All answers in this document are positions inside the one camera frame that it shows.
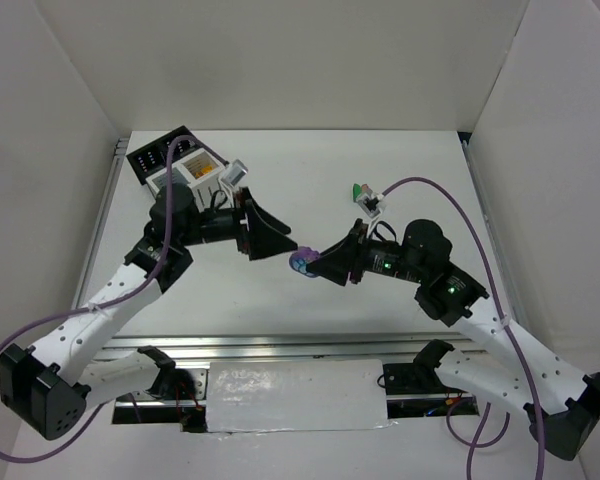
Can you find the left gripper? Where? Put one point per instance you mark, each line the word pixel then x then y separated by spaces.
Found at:
pixel 245 225

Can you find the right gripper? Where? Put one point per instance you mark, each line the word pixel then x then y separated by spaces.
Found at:
pixel 356 253

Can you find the purple lotus lego brick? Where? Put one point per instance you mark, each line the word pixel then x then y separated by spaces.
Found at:
pixel 301 258

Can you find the yellow rounded lego brick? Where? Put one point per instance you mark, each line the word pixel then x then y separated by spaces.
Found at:
pixel 203 171

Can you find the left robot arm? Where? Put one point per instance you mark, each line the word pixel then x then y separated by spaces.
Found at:
pixel 54 381

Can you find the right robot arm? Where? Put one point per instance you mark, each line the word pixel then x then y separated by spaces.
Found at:
pixel 536 385

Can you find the white slotted container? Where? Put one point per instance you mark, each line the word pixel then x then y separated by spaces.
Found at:
pixel 204 187

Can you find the white foam board front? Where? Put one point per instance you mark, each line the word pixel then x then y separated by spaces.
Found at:
pixel 316 395

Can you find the black slotted container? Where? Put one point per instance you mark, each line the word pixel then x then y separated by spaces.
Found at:
pixel 151 158

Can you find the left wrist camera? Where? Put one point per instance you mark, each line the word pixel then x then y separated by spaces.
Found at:
pixel 233 174

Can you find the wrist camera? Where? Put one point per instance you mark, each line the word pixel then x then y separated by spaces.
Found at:
pixel 233 174
pixel 372 204

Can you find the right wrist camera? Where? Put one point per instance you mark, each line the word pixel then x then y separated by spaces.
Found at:
pixel 372 204

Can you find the aluminium table rail front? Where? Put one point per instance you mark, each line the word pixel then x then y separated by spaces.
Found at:
pixel 284 347

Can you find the aluminium rail left side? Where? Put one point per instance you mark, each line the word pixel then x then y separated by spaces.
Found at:
pixel 119 151

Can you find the aluminium rail right side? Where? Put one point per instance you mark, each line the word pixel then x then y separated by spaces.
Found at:
pixel 510 293

